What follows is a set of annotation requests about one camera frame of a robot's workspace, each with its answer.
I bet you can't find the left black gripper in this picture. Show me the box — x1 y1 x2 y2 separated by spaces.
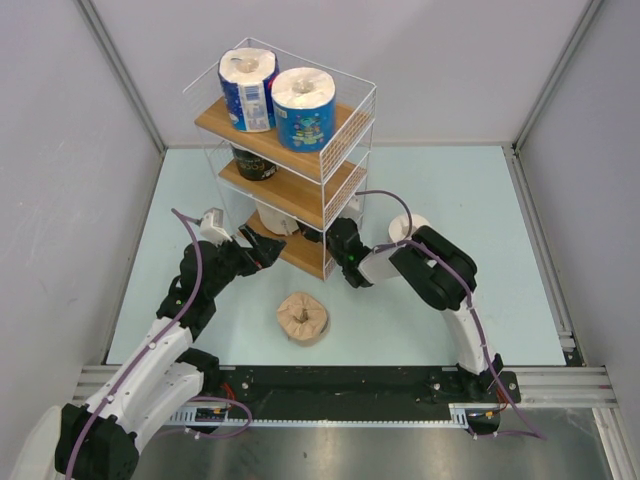
205 224 284 298

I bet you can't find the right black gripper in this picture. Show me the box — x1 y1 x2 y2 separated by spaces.
294 203 347 266

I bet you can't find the beige paper roll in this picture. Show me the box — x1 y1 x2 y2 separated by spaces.
256 201 299 236

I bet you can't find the brown paper roll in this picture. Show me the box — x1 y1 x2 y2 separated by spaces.
276 291 330 347

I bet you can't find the white dotted paper roll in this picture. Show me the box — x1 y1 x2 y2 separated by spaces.
388 214 431 243

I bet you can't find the black paper roll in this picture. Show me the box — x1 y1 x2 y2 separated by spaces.
231 145 278 181

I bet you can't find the light blue paper roll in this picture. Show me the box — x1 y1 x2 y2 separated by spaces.
271 67 336 153

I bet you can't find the dark blue paper roll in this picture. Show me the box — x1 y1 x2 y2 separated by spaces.
218 47 279 133

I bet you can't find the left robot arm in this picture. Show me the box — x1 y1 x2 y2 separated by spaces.
54 225 286 479

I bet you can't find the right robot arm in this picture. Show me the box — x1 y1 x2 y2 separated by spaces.
299 218 503 401

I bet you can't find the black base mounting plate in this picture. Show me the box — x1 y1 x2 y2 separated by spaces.
203 366 504 409

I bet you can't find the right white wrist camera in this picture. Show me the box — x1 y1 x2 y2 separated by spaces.
345 195 362 217

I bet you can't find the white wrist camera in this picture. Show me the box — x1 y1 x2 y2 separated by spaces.
199 208 233 246
345 195 362 217

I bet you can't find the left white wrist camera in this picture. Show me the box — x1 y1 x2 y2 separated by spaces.
199 208 233 246

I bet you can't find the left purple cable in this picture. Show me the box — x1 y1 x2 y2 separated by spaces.
64 207 254 479

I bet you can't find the white wire wooden shelf rack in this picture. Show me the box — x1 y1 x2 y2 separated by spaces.
182 36 377 282

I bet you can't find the grey slotted cable duct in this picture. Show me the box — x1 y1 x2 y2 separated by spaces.
166 400 502 428

